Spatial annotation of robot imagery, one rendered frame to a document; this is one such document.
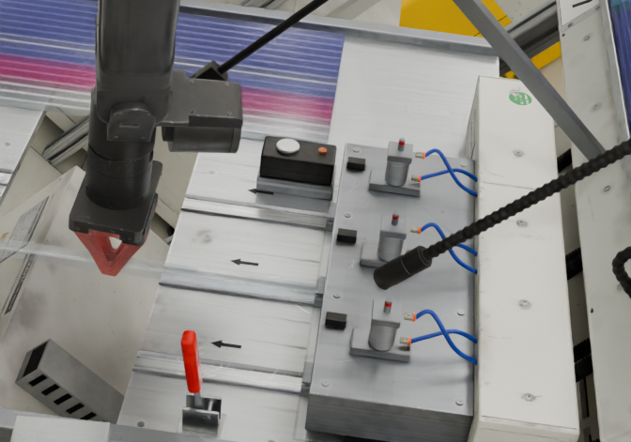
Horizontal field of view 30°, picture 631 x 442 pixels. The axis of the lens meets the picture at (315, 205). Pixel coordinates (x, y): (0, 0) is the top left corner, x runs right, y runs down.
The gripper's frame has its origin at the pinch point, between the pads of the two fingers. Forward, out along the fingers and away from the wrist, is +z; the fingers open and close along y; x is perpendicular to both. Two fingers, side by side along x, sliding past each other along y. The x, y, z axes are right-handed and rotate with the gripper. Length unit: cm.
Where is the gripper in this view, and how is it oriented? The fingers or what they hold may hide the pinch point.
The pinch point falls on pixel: (111, 262)
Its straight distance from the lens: 113.5
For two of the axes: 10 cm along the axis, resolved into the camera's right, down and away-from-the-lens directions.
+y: 0.9, -6.3, 7.7
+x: -9.8, -1.9, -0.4
